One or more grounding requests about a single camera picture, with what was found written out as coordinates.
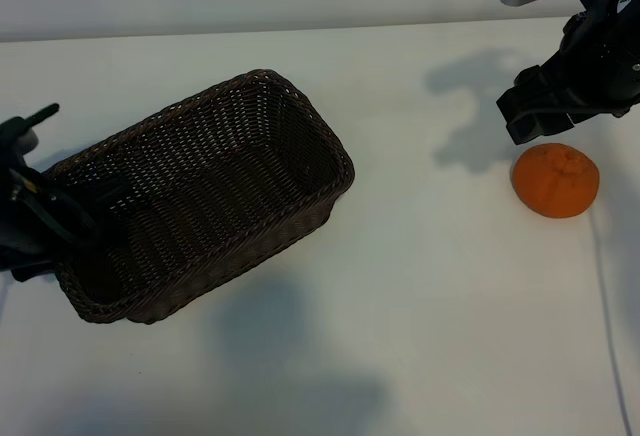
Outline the dark brown wicker basket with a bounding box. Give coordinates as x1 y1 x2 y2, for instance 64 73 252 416
47 68 356 326

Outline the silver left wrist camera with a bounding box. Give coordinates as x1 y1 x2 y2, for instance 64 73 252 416
17 128 40 153

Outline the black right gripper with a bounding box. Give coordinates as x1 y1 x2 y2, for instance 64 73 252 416
495 0 640 146

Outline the thin black camera cable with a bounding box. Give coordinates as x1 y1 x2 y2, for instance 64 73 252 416
9 169 97 248

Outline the black left camera bracket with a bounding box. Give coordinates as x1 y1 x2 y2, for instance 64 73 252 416
0 102 62 133

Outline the orange fruit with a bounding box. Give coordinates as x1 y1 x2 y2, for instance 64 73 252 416
510 142 600 219

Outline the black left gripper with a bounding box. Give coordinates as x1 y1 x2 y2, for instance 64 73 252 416
0 116 132 283

